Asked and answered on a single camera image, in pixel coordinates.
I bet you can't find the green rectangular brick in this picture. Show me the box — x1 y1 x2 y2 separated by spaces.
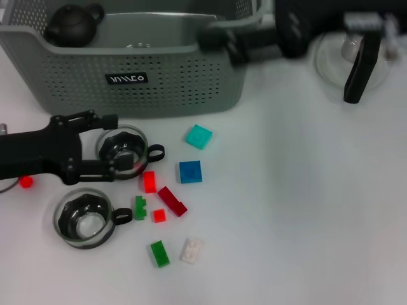
149 240 171 269

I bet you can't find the teal square brick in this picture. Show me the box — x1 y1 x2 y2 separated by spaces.
184 123 214 150

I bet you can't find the green notched brick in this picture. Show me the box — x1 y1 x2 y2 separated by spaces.
134 195 148 221

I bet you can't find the dark clay teapot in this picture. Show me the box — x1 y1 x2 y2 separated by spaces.
43 3 106 48

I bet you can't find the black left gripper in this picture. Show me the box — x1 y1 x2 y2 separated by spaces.
0 109 136 187

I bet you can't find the grey perforated storage bin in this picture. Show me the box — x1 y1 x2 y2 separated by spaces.
0 0 270 119

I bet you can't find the bright red rectangular brick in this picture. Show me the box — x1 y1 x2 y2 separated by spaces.
142 170 158 194

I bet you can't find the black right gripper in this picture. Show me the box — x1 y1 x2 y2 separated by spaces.
227 0 407 67

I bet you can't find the glass pitcher black handle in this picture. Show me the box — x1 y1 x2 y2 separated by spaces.
314 12 395 105

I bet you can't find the dark red long brick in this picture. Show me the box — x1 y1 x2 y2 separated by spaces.
157 186 188 219

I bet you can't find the blue square brick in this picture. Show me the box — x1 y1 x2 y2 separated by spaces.
179 160 203 184

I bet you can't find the right gripper silver connector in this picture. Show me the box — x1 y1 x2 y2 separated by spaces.
384 14 400 61

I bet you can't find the white toy brick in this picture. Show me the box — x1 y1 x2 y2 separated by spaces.
179 238 205 265

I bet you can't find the left gripper grey cable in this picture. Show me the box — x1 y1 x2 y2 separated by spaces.
0 179 20 194

